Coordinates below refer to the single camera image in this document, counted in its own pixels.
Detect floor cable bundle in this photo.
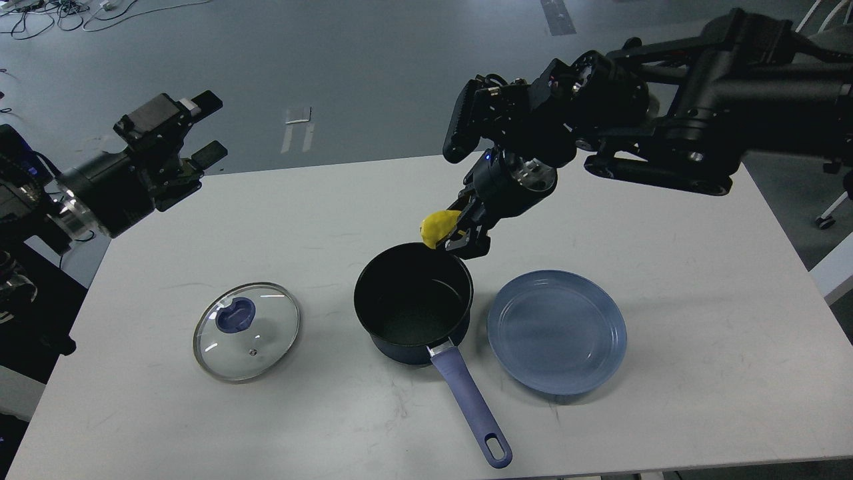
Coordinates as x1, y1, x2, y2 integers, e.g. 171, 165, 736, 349
0, 0, 214, 42

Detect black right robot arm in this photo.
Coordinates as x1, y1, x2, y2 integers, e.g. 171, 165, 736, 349
428, 8, 852, 259

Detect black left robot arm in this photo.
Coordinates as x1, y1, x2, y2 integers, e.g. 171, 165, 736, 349
1, 91, 228, 355

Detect grey office chair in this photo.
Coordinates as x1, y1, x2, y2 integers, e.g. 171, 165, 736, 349
795, 1, 852, 53

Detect glass lid with blue knob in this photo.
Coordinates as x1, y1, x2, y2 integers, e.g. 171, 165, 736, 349
193, 282, 302, 383

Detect blue saucepan with handle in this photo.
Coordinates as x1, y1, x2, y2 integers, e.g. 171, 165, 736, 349
353, 243, 514, 469

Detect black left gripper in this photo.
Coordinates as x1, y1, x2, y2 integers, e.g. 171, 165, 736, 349
55, 90, 228, 239

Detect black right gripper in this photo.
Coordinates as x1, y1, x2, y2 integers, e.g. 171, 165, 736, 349
444, 148, 558, 259

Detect blue round plate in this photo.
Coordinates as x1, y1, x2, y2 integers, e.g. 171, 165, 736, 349
486, 269, 628, 396

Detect yellow potato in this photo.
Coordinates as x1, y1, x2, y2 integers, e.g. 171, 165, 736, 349
419, 209, 461, 250

